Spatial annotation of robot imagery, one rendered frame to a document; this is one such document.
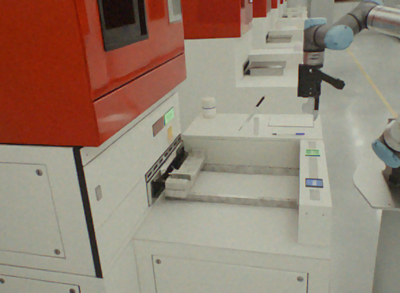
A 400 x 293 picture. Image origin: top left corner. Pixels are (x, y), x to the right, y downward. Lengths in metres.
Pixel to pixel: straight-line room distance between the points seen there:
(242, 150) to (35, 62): 1.04
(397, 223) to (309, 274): 0.60
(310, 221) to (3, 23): 0.98
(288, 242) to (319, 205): 0.16
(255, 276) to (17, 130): 0.82
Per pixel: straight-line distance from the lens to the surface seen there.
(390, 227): 1.78
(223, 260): 1.28
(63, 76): 0.97
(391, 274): 1.90
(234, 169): 1.71
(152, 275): 1.41
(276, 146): 1.72
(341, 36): 1.33
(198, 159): 1.72
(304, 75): 1.46
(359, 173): 1.77
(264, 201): 1.45
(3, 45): 1.05
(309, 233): 1.26
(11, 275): 1.39
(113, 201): 1.18
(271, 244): 1.27
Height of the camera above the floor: 1.56
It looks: 21 degrees down
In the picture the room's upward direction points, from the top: 4 degrees counter-clockwise
